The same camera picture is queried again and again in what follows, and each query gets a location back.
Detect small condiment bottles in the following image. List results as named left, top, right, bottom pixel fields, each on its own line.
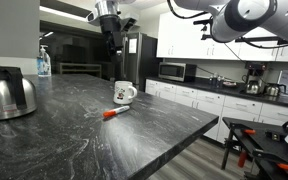
left=208, top=73, right=224, bottom=88

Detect white base cabinets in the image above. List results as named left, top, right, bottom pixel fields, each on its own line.
left=144, top=78, right=288, bottom=144

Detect black perforated robot table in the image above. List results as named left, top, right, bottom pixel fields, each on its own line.
left=221, top=116, right=288, bottom=180

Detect small steel coffee pot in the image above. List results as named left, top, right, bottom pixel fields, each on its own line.
left=244, top=79, right=262, bottom=95
left=264, top=83, right=287, bottom=98

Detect white ceramic mug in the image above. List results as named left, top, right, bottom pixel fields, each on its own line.
left=112, top=80, right=138, bottom=106

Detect clear hand sanitizer pump bottle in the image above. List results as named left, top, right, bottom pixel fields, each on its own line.
left=36, top=44, right=52, bottom=78

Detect large steel carafe black handle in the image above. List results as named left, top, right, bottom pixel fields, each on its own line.
left=0, top=65, right=38, bottom=122

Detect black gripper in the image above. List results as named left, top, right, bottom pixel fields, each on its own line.
left=99, top=14, right=124, bottom=64

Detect small plate on countertop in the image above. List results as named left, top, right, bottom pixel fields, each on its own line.
left=222, top=80, right=238, bottom=89

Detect white marker with orange cap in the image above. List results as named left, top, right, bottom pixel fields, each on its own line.
left=102, top=105, right=131, bottom=119

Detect black drip coffee maker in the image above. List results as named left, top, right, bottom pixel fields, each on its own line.
left=243, top=61, right=268, bottom=96

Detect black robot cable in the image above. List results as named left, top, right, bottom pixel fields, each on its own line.
left=165, top=0, right=216, bottom=20

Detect black camera mounting rod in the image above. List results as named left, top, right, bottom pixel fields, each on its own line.
left=193, top=18, right=288, bottom=49

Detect orange handled black clamp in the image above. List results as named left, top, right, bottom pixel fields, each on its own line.
left=243, top=128, right=257, bottom=136
left=276, top=162, right=288, bottom=173
left=237, top=149, right=249, bottom=169

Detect wooden low shelf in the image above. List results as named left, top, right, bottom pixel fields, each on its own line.
left=58, top=62, right=103, bottom=79

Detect black kitchen countertop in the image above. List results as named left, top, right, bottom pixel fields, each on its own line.
left=144, top=76, right=288, bottom=110

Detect stainless steel refrigerator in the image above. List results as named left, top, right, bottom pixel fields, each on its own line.
left=119, top=32, right=159, bottom=93

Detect steel microwave oven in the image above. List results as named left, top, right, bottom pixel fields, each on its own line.
left=158, top=61, right=197, bottom=83

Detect long ceiling light strip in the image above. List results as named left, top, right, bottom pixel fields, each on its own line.
left=39, top=5, right=98, bottom=27

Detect white wall cabinets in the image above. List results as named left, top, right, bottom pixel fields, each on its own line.
left=156, top=11, right=288, bottom=63

